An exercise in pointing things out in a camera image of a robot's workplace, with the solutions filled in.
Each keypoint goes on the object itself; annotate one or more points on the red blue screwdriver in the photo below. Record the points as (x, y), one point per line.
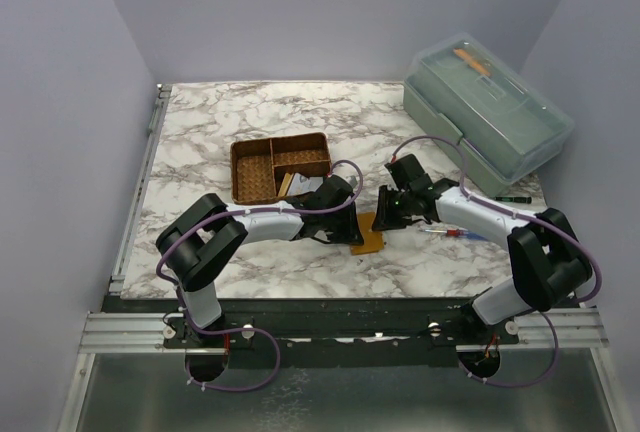
(454, 233)

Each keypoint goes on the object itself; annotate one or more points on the clear lid plastic toolbox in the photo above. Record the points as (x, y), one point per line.
(505, 129)

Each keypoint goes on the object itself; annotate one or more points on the brown woven basket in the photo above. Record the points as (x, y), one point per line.
(260, 167)

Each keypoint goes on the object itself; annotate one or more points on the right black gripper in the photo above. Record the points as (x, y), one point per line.
(384, 220)

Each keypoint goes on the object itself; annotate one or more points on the yellow leather card holder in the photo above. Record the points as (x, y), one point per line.
(373, 240)

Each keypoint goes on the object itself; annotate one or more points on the orange tool inside toolbox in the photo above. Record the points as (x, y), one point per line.
(472, 62)

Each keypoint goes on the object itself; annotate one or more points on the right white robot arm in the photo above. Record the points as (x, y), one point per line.
(547, 262)

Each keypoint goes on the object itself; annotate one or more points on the aluminium rail frame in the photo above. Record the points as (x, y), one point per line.
(121, 328)

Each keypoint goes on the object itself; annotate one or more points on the small black green screwdriver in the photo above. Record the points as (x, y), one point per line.
(514, 199)

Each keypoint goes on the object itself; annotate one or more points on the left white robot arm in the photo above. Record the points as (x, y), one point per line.
(198, 245)

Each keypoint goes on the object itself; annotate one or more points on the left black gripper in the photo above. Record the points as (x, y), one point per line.
(351, 234)

